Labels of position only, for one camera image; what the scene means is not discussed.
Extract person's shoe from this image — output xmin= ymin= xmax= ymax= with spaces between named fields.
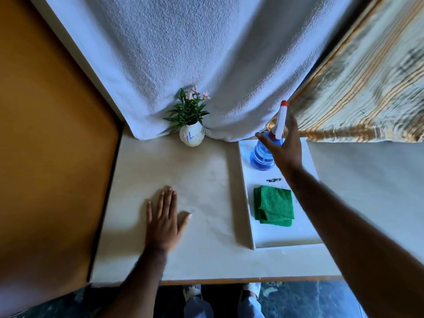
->
xmin=242 ymin=283 xmax=262 ymax=299
xmin=183 ymin=284 xmax=202 ymax=302

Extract person's left forearm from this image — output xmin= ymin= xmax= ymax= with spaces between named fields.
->
xmin=99 ymin=245 xmax=168 ymax=318

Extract white tray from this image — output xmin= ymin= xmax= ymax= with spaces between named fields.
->
xmin=238 ymin=137 xmax=324 ymax=250

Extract white pot with flowering plant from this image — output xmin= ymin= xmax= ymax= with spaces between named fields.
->
xmin=163 ymin=87 xmax=211 ymax=148

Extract person's right hand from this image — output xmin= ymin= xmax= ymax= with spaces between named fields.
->
xmin=255 ymin=111 xmax=303 ymax=176

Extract person's left hand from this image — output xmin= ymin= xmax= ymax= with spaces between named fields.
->
xmin=145 ymin=186 xmax=193 ymax=254

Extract person's right shoe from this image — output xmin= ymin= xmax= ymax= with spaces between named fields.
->
xmin=242 ymin=283 xmax=262 ymax=299

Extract folded green cloth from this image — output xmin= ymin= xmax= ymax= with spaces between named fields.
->
xmin=253 ymin=185 xmax=295 ymax=227

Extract white towel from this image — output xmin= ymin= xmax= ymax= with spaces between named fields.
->
xmin=42 ymin=0 xmax=357 ymax=142

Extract light blue trousers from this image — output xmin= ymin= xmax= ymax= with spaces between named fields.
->
xmin=184 ymin=295 xmax=265 ymax=318

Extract person's left shoe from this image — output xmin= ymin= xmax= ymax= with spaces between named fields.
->
xmin=183 ymin=284 xmax=202 ymax=302

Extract person's right forearm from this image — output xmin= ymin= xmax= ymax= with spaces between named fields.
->
xmin=282 ymin=165 xmax=424 ymax=318

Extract blue spray bottle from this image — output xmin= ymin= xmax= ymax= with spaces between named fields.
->
xmin=249 ymin=100 xmax=289 ymax=171

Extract striped beige fabric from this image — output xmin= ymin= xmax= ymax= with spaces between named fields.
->
xmin=266 ymin=0 xmax=424 ymax=144

